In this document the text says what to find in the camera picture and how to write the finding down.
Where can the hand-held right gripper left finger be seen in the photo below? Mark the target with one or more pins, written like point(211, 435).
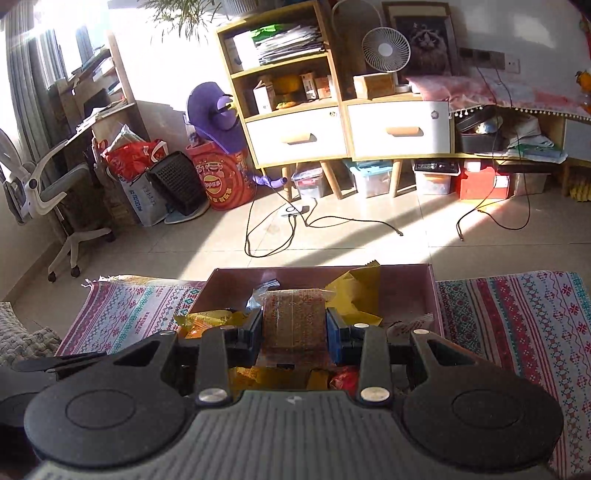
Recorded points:
point(255, 337)

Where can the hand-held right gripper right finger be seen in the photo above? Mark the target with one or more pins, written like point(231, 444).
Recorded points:
point(333, 337)

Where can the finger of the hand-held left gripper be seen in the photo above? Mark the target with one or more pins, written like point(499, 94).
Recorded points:
point(51, 363)

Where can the clear brown cracker packet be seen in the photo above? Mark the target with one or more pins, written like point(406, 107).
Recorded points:
point(293, 323)

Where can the clear plastic snack packet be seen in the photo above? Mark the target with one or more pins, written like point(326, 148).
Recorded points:
point(261, 295)

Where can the large mustard yellow packet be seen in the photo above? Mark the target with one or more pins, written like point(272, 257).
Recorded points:
point(355, 295)

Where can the red patterned snack packet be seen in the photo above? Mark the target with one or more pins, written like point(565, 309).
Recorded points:
point(344, 383)

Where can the small yellow packet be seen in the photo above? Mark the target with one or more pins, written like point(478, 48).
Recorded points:
point(207, 321)

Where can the grey white packet red print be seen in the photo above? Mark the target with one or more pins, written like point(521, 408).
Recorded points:
point(411, 325)

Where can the pink cardboard box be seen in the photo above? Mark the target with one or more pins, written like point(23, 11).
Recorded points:
point(406, 295)

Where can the grey knitted cushion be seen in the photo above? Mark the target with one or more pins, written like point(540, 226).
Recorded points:
point(23, 337)

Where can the white power strip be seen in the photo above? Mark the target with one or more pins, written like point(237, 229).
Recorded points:
point(295, 211)

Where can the purple plastic tube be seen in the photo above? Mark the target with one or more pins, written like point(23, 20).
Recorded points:
point(270, 181)

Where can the clear plastic storage box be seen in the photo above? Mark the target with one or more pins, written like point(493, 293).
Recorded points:
point(307, 182)

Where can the red printed paper bag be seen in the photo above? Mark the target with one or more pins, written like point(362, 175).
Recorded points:
point(221, 182)

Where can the clear storage box blue lid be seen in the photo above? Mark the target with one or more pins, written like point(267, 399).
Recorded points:
point(371, 180)

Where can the black plastic basket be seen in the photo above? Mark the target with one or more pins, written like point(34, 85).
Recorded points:
point(178, 184)

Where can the white shopping bag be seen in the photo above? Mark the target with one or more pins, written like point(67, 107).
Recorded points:
point(143, 203)

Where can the white office chair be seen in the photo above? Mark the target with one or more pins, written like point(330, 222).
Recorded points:
point(51, 189)

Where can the patterned woven mat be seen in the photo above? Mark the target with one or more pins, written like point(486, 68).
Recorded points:
point(508, 323)

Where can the clear storage box black lid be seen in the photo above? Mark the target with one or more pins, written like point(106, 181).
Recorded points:
point(434, 180)

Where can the low wooden drawer cabinet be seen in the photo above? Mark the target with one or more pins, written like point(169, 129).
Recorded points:
point(351, 138)

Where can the red box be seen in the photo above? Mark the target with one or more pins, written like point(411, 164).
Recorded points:
point(482, 182)

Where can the red plastic bag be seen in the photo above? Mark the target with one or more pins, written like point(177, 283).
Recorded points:
point(129, 159)

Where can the white milk carton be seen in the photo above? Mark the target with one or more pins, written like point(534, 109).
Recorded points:
point(264, 99)

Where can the yellow round fruit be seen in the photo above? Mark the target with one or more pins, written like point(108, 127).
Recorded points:
point(287, 85)

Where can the small wooden box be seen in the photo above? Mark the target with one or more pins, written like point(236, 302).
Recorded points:
point(374, 85)

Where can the wooden desk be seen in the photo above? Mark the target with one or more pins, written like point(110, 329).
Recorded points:
point(115, 115)

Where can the tall wooden shelf cabinet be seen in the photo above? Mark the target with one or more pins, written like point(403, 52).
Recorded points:
point(334, 69)

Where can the grey curtain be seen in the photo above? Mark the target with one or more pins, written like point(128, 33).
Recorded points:
point(32, 92)

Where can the pile of papers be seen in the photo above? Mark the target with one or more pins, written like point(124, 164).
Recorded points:
point(535, 143)

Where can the yellow egg tray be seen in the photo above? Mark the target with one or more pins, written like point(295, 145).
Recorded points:
point(581, 190)

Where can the white desk fan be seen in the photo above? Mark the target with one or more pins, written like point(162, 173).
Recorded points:
point(385, 50)

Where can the stack of documents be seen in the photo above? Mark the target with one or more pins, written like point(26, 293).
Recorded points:
point(286, 44)

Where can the pink tasselled cloth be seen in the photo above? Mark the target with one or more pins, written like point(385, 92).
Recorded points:
point(508, 92)

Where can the long wooden media stand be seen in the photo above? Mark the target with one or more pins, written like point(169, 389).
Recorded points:
point(554, 124)

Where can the framed cat picture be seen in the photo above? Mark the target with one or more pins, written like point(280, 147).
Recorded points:
point(429, 41)

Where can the white media stand drawer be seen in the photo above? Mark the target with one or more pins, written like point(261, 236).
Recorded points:
point(579, 138)

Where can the green potted plant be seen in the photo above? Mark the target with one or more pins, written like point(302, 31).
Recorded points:
point(180, 11)

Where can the orange fruit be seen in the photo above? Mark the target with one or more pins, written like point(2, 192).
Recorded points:
point(584, 79)

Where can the wall socket strip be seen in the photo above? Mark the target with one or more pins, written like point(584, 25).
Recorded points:
point(489, 60)

